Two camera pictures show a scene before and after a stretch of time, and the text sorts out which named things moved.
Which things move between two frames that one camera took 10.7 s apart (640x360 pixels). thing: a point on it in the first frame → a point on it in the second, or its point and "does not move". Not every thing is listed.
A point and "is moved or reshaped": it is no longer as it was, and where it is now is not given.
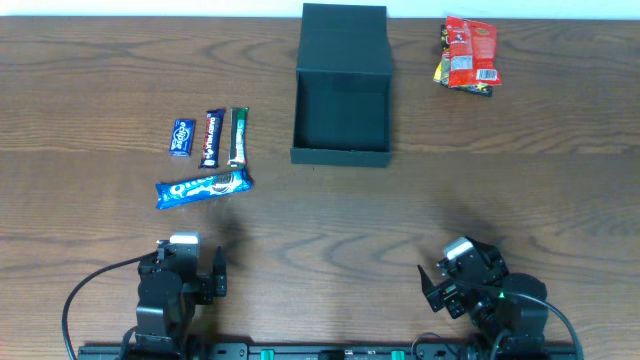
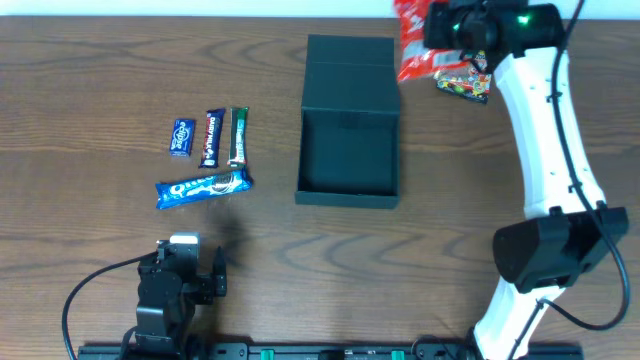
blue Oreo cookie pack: [179, 192] does not move
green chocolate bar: [237, 152] does not move
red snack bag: [471, 53] is moved or reshaped
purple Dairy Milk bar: [212, 138] does not move
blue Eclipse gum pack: [182, 137] does not move
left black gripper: [208, 291] does not move
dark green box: [344, 87] is moved or reshaped
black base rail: [335, 351] does not move
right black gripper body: [445, 292] → [475, 32]
